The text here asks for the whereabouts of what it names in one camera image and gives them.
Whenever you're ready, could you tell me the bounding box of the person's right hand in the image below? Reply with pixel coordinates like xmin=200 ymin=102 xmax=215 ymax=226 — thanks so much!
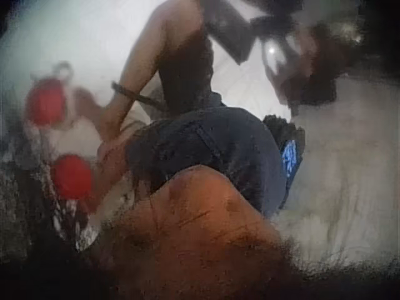
xmin=281 ymin=23 xmax=348 ymax=106

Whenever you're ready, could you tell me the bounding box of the person's left hand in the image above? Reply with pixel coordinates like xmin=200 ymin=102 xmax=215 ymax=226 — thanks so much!
xmin=95 ymin=90 xmax=144 ymax=174

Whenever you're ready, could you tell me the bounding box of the white patterned cloth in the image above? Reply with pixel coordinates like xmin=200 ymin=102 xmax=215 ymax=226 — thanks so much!
xmin=23 ymin=61 xmax=109 ymax=251

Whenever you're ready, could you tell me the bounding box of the red round pompom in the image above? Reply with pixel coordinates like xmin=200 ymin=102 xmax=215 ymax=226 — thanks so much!
xmin=51 ymin=154 xmax=94 ymax=206
xmin=25 ymin=77 xmax=70 ymax=125

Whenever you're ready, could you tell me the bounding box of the black flat box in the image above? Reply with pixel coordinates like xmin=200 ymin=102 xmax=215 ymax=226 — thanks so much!
xmin=208 ymin=4 xmax=262 ymax=66

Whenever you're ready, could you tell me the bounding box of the black pouch with blue label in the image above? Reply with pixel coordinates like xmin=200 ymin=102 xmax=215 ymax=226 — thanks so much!
xmin=262 ymin=114 xmax=307 ymax=209

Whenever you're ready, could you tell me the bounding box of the shiny white packet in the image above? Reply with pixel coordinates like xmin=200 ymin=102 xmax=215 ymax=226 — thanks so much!
xmin=261 ymin=31 xmax=303 ymax=91

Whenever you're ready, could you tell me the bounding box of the white bed sheet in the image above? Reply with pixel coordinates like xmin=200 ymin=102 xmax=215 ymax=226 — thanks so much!
xmin=271 ymin=74 xmax=400 ymax=269

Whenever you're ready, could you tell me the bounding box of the dark braided bracelet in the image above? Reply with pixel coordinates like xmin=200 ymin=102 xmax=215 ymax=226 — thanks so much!
xmin=111 ymin=80 xmax=169 ymax=110

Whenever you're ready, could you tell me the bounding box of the grey metal ring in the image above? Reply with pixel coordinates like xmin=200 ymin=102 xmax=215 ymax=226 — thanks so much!
xmin=51 ymin=61 xmax=76 ymax=84

